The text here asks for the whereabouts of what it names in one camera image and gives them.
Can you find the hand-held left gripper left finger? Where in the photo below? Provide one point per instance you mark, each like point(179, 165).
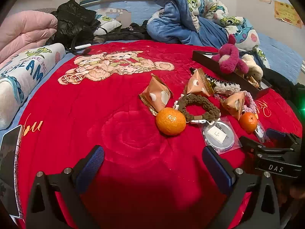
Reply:
point(94, 161)

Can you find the orange dotted snack packet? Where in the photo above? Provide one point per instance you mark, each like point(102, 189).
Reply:
point(154, 93)
point(197, 83)

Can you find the white fuzzy scrunchie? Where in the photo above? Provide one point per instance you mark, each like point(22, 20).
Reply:
point(226, 88)

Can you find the small orange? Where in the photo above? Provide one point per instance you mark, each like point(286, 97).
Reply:
point(248, 122)

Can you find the small cartoon print pillow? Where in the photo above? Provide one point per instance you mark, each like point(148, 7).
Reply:
point(107, 22)

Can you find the orange pictured snack packet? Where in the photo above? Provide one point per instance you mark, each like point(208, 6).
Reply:
point(234, 103)

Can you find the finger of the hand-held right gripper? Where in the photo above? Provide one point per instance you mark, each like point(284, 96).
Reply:
point(250, 144)
point(276, 133)

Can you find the blue headboard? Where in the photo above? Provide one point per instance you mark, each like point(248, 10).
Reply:
point(138, 12)

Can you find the pink quilt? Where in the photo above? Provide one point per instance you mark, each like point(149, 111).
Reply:
point(23, 31)

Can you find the black puffer jacket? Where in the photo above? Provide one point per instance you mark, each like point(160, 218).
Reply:
point(71, 19)

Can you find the small white stick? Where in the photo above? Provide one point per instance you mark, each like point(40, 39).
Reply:
point(83, 46)

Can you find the dark clothing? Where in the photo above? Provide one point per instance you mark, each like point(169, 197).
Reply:
point(133, 34)

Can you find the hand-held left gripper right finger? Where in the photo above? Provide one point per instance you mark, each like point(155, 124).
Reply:
point(214, 164)

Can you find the yellow certificate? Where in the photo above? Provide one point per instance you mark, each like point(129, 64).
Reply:
point(287, 13)

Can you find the white bed frame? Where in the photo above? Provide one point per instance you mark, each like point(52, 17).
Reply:
point(303, 66)

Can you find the red bear print blanket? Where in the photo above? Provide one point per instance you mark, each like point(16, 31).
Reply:
point(95, 105)

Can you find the blue cartoon monster blanket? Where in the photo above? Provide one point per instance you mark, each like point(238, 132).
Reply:
point(178, 16)

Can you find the white plush toy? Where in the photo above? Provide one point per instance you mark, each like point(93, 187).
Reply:
point(250, 63)

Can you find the black garment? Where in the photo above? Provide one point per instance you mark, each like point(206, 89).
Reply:
point(281, 85)

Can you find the white lettered pillow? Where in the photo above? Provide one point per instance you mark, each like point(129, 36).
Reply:
point(21, 81)

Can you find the dark-screen phone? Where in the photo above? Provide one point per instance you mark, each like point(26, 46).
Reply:
point(9, 159)

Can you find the black rectangular box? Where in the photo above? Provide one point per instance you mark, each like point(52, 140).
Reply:
point(238, 80)

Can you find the large orange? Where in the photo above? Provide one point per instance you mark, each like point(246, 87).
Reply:
point(170, 121)

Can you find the small clear plastic bag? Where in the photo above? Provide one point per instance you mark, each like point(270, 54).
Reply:
point(261, 131)

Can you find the pink plush bear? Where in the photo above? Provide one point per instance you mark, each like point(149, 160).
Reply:
point(228, 57)

